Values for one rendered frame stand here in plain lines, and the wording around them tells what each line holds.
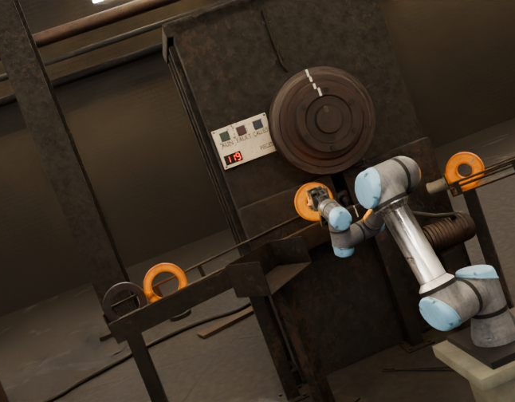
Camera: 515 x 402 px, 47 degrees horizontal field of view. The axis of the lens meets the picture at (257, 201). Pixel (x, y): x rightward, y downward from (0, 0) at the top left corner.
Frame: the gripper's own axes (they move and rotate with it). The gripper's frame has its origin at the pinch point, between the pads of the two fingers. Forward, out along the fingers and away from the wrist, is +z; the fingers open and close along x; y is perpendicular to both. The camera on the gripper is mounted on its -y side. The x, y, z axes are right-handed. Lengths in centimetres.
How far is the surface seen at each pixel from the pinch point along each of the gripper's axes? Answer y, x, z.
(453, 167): -13, -64, 2
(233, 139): 23.8, 17.8, 38.9
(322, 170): 1.8, -12.3, 19.3
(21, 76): 65, 131, 299
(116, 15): 80, 38, 596
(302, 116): 28.2, -10.2, 17.6
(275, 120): 28.4, -0.4, 26.4
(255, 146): 17.8, 9.7, 37.3
